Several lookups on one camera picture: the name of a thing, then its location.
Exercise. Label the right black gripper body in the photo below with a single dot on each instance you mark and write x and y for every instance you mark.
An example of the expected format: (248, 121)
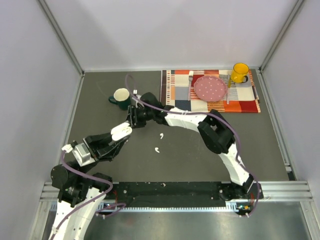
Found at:
(141, 116)

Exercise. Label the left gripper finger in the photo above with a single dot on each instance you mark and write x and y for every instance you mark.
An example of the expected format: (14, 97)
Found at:
(117, 145)
(120, 129)

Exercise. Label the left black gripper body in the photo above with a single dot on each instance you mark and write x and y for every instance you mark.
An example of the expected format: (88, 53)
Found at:
(93, 146)

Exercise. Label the white oval charging case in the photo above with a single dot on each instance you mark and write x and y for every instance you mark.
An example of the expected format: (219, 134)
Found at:
(117, 137)

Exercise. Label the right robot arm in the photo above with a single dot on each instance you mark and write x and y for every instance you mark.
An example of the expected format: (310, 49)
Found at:
(218, 136)

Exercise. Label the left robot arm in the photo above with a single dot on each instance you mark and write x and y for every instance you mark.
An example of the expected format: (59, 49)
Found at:
(80, 194)

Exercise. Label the dark green mug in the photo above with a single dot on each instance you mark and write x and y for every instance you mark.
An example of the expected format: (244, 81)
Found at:
(121, 98)

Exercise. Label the colourful patchwork placemat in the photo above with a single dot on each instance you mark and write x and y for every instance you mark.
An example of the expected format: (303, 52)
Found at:
(243, 98)

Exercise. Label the pink polka dot plate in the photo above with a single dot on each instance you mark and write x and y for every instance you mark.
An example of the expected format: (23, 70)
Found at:
(210, 88)

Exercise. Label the yellow mug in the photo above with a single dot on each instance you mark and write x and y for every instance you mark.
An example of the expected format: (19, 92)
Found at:
(239, 73)

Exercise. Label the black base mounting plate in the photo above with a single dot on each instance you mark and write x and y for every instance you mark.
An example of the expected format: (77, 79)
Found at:
(180, 194)

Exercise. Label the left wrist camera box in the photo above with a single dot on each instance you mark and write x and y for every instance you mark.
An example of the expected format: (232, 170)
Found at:
(80, 152)

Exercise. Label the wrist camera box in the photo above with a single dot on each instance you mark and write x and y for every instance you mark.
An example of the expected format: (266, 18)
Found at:
(80, 152)
(137, 99)

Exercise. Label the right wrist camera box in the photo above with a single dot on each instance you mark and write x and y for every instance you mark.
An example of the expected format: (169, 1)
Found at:
(137, 99)

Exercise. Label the pink handled fork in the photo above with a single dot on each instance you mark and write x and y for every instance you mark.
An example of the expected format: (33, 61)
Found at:
(190, 79)

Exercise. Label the pink handled knife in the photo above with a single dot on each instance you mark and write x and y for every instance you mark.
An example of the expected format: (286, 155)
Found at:
(228, 97)

